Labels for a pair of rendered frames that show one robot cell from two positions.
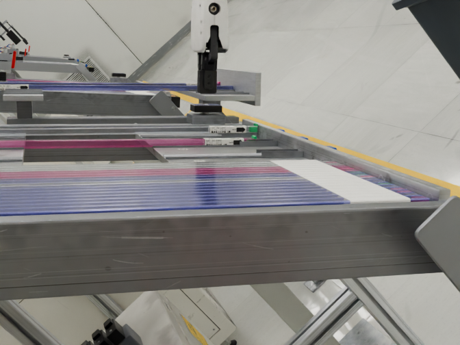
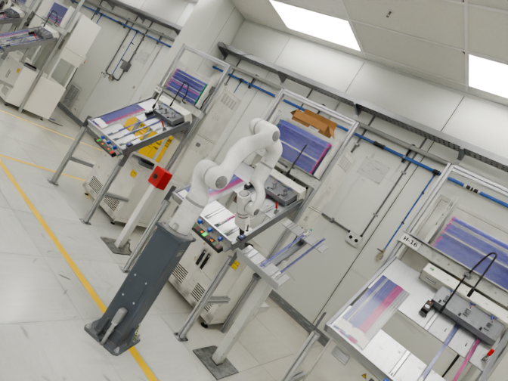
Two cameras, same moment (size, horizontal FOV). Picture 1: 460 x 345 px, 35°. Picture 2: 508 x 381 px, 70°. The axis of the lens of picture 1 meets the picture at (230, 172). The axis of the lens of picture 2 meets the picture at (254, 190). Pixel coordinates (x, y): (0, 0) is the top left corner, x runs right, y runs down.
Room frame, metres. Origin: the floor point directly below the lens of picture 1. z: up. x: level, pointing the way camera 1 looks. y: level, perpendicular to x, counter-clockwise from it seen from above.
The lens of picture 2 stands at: (2.61, -1.96, 1.25)
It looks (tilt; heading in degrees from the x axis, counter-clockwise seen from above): 4 degrees down; 128
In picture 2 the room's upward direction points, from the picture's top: 32 degrees clockwise
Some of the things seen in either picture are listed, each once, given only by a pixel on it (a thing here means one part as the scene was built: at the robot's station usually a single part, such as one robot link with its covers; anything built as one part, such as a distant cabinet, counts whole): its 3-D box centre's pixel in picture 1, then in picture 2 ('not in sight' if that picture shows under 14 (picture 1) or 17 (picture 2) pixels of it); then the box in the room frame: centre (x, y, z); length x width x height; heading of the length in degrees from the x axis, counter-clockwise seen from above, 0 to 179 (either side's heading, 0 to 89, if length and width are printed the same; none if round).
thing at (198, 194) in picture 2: not in sight; (203, 181); (1.20, -0.54, 1.00); 0.19 x 0.12 x 0.24; 171
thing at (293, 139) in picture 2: not in sight; (298, 147); (0.93, 0.42, 1.52); 0.51 x 0.13 x 0.27; 4
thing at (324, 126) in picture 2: not in sight; (320, 125); (0.80, 0.71, 1.82); 0.68 x 0.30 x 0.20; 4
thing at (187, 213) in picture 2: not in sight; (185, 216); (1.23, -0.55, 0.79); 0.19 x 0.19 x 0.18
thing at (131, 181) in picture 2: not in sight; (139, 156); (-0.55, 0.24, 0.66); 1.01 x 0.73 x 1.31; 94
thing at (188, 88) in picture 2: not in sight; (167, 138); (-0.58, 0.44, 0.95); 1.35 x 0.82 x 1.90; 94
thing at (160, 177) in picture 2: not in sight; (140, 209); (0.18, 0.01, 0.39); 0.24 x 0.24 x 0.78; 4
